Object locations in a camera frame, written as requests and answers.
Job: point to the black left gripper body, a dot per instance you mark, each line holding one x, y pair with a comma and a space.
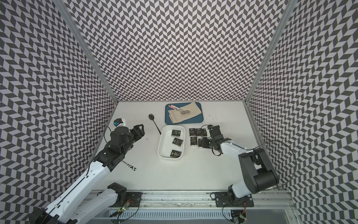
128, 145

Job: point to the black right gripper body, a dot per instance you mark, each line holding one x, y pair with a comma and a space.
208, 143

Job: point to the black tissue pack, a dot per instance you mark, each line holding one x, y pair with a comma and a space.
178, 142
204, 132
200, 143
198, 132
192, 132
176, 133
193, 141
175, 154

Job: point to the white plastic storage box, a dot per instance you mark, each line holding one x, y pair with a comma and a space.
165, 144

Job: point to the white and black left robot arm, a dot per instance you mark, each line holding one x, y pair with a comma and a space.
67, 208

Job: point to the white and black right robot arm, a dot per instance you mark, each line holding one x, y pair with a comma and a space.
258, 172

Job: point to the black metal spoon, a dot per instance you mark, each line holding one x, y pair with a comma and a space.
151, 117

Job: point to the teal plastic tray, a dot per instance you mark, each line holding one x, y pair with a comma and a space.
197, 119

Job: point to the beige folded cloth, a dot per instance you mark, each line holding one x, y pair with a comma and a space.
180, 114

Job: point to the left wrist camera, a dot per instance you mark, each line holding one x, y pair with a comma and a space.
119, 122

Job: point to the pink handled spoon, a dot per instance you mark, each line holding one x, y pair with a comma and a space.
178, 109

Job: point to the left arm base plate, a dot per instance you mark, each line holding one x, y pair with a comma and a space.
133, 198

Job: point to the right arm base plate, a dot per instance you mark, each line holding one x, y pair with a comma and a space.
226, 199

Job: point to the aluminium front rail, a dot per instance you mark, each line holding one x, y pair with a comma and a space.
203, 199

